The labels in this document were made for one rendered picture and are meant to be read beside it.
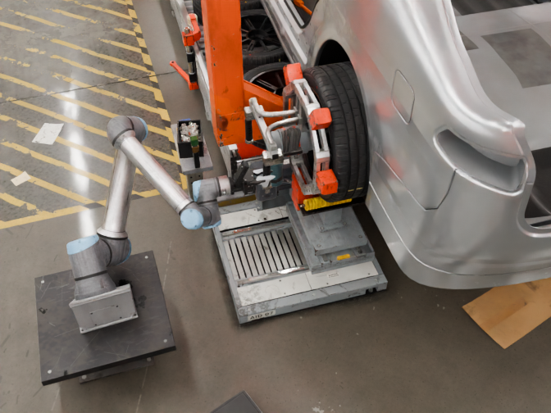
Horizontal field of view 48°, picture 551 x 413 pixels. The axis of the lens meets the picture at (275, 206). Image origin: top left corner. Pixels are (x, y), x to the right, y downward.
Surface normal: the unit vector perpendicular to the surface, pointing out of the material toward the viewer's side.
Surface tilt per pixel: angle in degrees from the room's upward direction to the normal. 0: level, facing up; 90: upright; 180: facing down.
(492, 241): 90
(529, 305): 2
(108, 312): 90
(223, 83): 90
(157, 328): 0
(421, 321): 0
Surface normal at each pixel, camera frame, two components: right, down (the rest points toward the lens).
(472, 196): -0.41, 0.64
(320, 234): 0.00, -0.69
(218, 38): 0.27, 0.70
